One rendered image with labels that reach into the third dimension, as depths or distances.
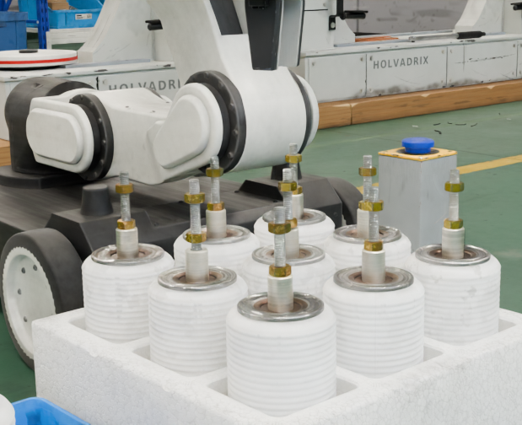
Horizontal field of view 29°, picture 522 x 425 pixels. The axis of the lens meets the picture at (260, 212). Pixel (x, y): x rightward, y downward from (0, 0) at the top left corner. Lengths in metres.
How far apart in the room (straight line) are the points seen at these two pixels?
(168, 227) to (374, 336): 0.58
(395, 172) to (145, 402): 0.48
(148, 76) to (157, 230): 1.84
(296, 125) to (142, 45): 2.06
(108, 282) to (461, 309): 0.35
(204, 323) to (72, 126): 0.77
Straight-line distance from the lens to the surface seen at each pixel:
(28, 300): 1.46
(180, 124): 1.38
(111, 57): 3.36
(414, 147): 1.26
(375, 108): 3.78
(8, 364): 1.50
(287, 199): 1.02
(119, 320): 1.04
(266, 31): 0.82
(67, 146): 1.67
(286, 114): 1.38
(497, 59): 4.41
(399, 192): 1.27
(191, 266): 0.96
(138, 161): 1.57
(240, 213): 1.51
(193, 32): 1.42
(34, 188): 1.85
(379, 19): 7.94
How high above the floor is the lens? 0.53
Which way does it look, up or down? 13 degrees down
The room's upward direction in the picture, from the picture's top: 1 degrees counter-clockwise
